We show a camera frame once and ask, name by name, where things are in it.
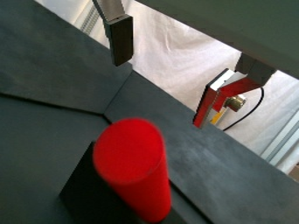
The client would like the aluminium frame profile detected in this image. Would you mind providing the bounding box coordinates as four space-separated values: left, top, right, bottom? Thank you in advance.
260 109 299 165

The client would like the black cable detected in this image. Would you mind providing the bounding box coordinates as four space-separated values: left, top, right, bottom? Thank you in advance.
221 87 265 132

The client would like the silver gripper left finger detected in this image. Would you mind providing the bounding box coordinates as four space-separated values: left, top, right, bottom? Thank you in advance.
92 0 133 66

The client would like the red cylinder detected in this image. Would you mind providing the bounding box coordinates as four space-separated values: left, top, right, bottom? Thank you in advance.
92 118 171 223

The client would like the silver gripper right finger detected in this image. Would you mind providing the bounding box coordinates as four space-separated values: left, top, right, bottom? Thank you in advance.
192 53 276 128

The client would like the black curved cradle block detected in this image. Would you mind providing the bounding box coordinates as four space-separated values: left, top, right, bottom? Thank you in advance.
60 143 185 224

